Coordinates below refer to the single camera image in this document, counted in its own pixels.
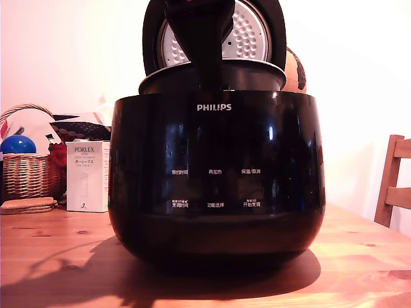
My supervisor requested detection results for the grey rice cooker pot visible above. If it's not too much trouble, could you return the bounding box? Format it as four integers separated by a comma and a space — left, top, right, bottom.
138, 60, 287, 96

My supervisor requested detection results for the rice cooker lid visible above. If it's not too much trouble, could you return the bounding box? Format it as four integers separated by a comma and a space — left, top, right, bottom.
142, 0, 287, 78

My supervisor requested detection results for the black Philips rice cooker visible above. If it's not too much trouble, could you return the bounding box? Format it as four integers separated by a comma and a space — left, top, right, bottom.
107, 89, 327, 261

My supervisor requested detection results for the brown patterned globe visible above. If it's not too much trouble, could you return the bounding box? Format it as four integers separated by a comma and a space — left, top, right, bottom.
284, 46, 308, 94

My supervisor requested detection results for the dark hexagon patterned cloth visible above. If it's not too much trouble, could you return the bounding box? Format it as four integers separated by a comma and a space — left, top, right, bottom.
49, 112, 113, 142

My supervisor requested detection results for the white Porlex box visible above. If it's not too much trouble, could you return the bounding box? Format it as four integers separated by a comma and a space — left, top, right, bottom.
66, 140, 111, 213

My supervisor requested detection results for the red knitted item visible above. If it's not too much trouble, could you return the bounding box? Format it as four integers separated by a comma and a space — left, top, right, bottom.
48, 142, 67, 168

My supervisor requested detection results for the white printed cloth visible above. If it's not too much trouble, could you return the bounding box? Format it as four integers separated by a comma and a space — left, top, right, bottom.
0, 109, 57, 152

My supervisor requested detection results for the blue ball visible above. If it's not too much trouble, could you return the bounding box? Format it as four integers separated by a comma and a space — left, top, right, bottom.
0, 134, 37, 155

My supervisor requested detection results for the woven wicker basket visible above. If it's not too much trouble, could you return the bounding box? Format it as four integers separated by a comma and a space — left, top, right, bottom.
0, 103, 66, 201

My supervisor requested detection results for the cork coaster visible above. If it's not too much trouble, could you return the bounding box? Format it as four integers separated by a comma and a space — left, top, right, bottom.
0, 203, 59, 216
3, 196, 55, 207

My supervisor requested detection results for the wooden chair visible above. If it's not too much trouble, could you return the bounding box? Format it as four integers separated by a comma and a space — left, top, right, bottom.
374, 134, 411, 229

